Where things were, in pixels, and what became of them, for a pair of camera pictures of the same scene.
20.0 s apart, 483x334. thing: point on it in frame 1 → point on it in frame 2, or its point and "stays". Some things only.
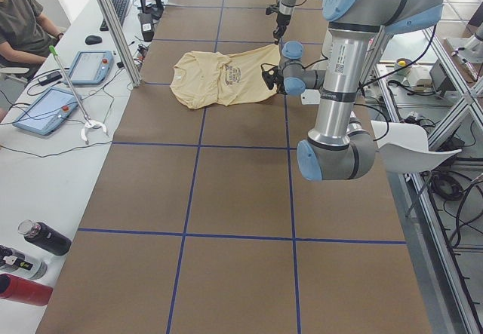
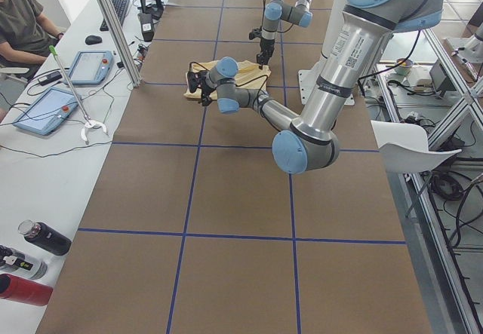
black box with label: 147,26 stays
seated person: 27,35 stays
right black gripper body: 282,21 → 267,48
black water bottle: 44,237 stays
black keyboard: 121,5 stays
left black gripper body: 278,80 → 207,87
